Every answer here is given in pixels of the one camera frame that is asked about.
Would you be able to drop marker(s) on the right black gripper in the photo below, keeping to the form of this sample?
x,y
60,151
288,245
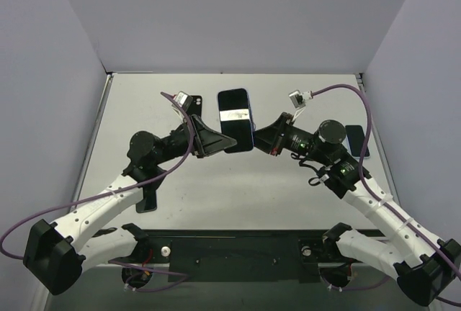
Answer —
x,y
279,136

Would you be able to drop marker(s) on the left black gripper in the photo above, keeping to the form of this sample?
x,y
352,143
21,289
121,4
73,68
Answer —
x,y
197,136

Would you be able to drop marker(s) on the black phone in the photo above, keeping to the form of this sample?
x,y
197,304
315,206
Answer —
x,y
149,201

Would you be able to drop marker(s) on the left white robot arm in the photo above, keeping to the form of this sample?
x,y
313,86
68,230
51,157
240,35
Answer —
x,y
58,252

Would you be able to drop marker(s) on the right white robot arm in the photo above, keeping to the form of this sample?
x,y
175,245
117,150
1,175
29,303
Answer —
x,y
422,264

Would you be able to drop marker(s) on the aluminium rail frame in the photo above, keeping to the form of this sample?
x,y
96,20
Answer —
x,y
241,191

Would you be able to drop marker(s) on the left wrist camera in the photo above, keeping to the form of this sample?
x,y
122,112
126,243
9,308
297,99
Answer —
x,y
182,102

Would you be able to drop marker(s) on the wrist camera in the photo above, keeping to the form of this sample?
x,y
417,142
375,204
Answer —
x,y
299,100
182,102

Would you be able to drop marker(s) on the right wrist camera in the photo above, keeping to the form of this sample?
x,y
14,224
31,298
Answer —
x,y
299,100

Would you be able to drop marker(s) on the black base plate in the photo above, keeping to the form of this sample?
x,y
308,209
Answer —
x,y
238,255

